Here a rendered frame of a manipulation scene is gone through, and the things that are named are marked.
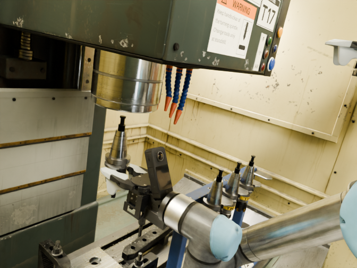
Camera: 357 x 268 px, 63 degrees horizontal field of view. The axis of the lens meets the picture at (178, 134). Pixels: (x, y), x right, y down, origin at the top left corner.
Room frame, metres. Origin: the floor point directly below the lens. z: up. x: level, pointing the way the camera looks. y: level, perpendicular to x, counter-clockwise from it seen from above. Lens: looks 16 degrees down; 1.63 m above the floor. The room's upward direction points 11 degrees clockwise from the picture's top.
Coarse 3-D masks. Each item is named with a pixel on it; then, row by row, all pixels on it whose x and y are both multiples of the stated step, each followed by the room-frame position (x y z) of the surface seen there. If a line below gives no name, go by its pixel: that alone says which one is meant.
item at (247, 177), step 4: (248, 164) 0.95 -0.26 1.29; (248, 168) 0.94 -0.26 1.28; (252, 168) 0.94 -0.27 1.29; (244, 172) 0.95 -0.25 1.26; (248, 172) 0.94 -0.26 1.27; (252, 172) 0.94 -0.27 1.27; (244, 176) 0.94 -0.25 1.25; (248, 176) 0.93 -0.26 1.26; (252, 176) 0.94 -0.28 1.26; (240, 180) 0.95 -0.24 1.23; (244, 180) 0.93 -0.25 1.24; (248, 180) 0.93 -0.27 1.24; (252, 180) 0.94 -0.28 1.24; (244, 184) 0.93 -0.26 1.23; (248, 184) 0.93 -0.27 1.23; (252, 184) 0.94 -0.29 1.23
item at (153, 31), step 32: (0, 0) 0.79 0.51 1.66; (32, 0) 0.69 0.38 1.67; (64, 0) 0.62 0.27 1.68; (96, 0) 0.56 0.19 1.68; (128, 0) 0.51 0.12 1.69; (160, 0) 0.47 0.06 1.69; (192, 0) 0.49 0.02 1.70; (32, 32) 0.70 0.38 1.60; (64, 32) 0.61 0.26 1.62; (96, 32) 0.55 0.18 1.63; (128, 32) 0.50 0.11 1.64; (160, 32) 0.46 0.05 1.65; (192, 32) 0.50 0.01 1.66; (256, 32) 0.69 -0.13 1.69; (192, 64) 0.53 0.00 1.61; (224, 64) 0.60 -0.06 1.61
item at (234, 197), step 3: (225, 186) 0.89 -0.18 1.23; (222, 192) 0.85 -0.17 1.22; (225, 192) 0.84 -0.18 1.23; (240, 192) 0.86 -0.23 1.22; (225, 195) 0.84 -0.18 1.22; (228, 195) 0.83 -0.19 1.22; (231, 195) 0.83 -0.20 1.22; (234, 195) 0.84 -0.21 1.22; (237, 195) 0.85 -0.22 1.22; (240, 195) 0.85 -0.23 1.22; (231, 198) 0.83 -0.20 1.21; (234, 198) 0.83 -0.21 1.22; (237, 198) 0.85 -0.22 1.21; (234, 201) 0.83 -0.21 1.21; (237, 201) 0.85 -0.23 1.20
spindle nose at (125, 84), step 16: (96, 64) 0.62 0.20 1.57; (112, 64) 0.60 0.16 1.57; (128, 64) 0.60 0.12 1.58; (144, 64) 0.61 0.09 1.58; (160, 64) 0.64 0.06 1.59; (96, 80) 0.62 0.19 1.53; (112, 80) 0.60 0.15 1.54; (128, 80) 0.60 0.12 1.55; (144, 80) 0.61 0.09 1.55; (160, 80) 0.65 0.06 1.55; (96, 96) 0.61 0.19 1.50; (112, 96) 0.60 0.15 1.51; (128, 96) 0.60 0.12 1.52; (144, 96) 0.61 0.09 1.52; (160, 96) 0.68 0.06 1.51; (128, 112) 0.60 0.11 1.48; (144, 112) 0.62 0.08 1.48
